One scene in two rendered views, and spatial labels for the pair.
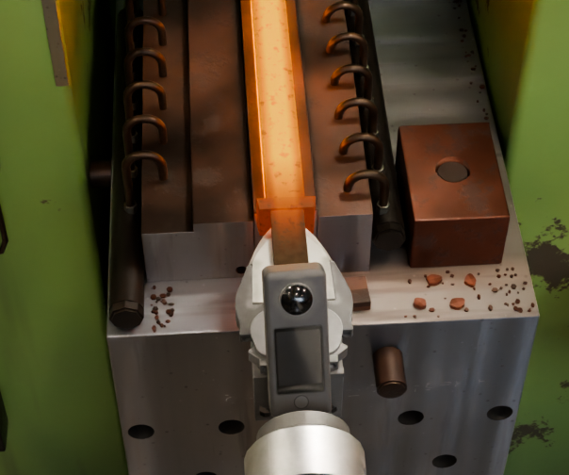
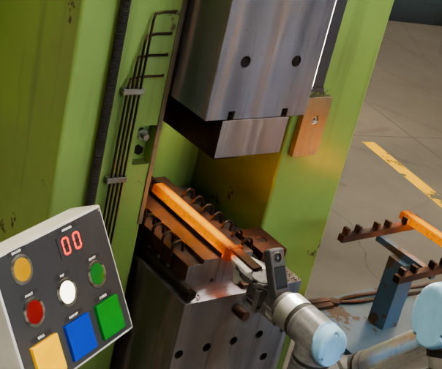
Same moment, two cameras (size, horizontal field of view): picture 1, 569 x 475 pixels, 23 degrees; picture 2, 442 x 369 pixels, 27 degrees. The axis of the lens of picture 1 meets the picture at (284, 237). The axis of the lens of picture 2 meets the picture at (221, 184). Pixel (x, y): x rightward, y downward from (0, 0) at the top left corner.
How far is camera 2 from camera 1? 1.51 m
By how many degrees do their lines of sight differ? 39
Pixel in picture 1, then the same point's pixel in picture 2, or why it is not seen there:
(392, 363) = not seen: hidden behind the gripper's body
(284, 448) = (292, 299)
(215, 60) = (167, 217)
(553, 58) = (276, 203)
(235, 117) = (189, 232)
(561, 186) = not seen: hidden behind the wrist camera
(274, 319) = (273, 264)
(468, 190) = (270, 244)
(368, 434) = (245, 345)
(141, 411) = (182, 343)
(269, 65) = (193, 214)
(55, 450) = not seen: outside the picture
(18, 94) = (124, 229)
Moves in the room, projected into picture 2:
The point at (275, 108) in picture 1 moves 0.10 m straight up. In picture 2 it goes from (205, 225) to (214, 190)
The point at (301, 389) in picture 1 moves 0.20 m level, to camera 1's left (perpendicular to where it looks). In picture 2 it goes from (282, 287) to (211, 299)
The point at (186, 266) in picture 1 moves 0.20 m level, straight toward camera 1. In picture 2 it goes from (196, 280) to (247, 324)
